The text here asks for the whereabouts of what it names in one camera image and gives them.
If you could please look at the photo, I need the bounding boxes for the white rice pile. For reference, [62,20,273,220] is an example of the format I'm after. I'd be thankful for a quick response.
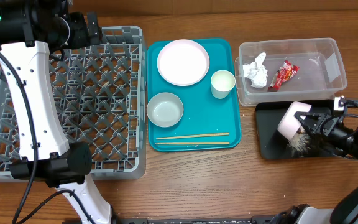
[287,133,310,157]

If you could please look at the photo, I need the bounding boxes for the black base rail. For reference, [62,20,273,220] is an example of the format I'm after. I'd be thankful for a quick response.
[120,215,274,224]

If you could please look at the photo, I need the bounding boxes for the white paper cup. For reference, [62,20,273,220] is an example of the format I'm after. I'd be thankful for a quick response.
[211,70,236,99]

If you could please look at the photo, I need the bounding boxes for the white tissue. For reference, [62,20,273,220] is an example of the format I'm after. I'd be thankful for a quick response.
[242,52,267,89]

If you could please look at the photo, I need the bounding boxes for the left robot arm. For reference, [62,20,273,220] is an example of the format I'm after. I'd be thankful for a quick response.
[0,1,114,223]

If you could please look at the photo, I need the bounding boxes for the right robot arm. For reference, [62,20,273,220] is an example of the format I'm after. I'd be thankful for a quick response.
[272,111,358,223]

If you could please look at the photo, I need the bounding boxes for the grey-white shallow bowl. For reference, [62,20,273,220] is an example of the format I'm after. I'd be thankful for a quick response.
[147,92,184,128]

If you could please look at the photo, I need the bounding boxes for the pink small bowl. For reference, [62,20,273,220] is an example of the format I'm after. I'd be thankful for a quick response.
[277,101,311,141]

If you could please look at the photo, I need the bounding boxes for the grey plastic dish rack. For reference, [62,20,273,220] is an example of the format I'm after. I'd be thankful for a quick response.
[0,26,147,182]

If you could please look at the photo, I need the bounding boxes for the red snack wrapper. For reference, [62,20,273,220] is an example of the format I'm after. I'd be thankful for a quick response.
[268,60,300,90]

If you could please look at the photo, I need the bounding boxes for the teal plastic serving tray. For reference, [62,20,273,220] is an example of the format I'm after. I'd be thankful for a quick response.
[147,38,242,152]

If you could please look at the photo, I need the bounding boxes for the upper wooden chopstick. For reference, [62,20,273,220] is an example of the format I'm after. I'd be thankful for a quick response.
[156,133,229,140]

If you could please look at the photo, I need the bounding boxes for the clear plastic waste bin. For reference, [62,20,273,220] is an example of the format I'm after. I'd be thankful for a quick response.
[235,38,347,106]

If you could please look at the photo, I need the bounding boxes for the black rectangular tray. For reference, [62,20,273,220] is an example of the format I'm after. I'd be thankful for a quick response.
[255,101,341,160]

